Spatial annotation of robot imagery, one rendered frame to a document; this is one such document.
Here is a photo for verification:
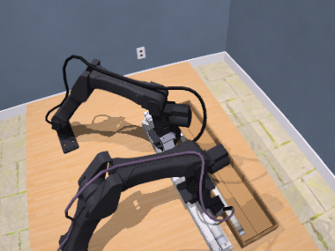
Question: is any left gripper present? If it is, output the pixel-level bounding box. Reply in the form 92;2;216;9
148;123;182;151

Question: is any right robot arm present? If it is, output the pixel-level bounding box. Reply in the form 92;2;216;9
61;141;230;251

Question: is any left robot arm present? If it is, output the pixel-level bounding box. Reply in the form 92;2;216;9
51;59;192;154

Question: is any long brown cardboard carton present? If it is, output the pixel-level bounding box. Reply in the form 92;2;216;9
178;100;279;248

